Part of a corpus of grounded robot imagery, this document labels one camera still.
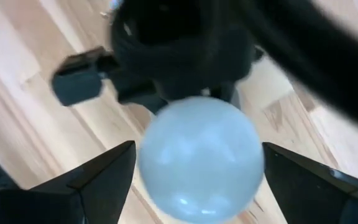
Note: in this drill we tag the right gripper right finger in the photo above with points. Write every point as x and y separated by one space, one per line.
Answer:
315 196

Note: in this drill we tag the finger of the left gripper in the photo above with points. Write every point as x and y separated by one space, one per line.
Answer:
224 91
141 93

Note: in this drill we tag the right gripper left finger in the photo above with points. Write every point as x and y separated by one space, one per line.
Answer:
73 202

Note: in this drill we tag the metal lamp socket base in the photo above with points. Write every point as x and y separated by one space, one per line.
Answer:
236 101

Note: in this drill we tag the white lightbulb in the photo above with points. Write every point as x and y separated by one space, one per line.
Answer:
200 161

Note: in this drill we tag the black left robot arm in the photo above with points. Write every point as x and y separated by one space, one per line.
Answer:
322 62

